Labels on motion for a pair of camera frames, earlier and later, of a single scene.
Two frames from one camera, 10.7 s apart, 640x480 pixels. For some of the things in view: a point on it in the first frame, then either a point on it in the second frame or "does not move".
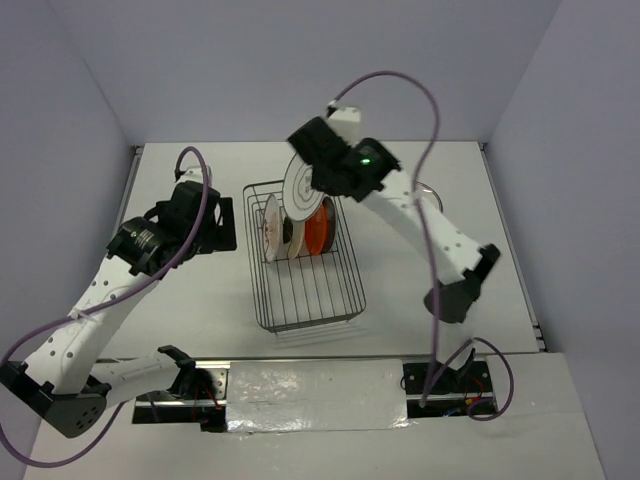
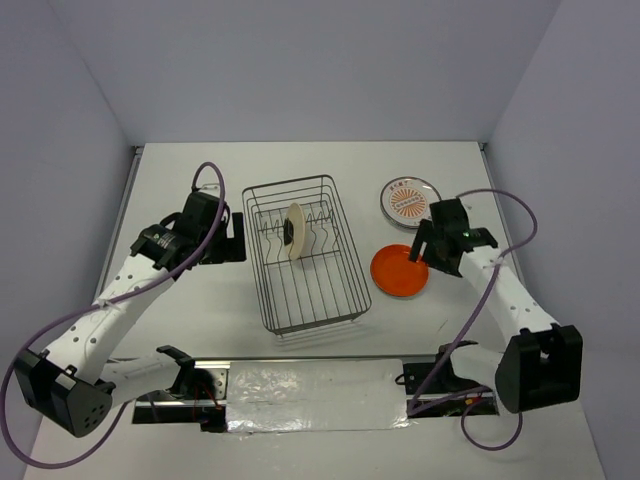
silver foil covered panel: (316, 395) does not move
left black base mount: (197, 396) does not move
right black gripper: (315, 181) -> (426, 233)
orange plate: (319, 229) -> (393, 273)
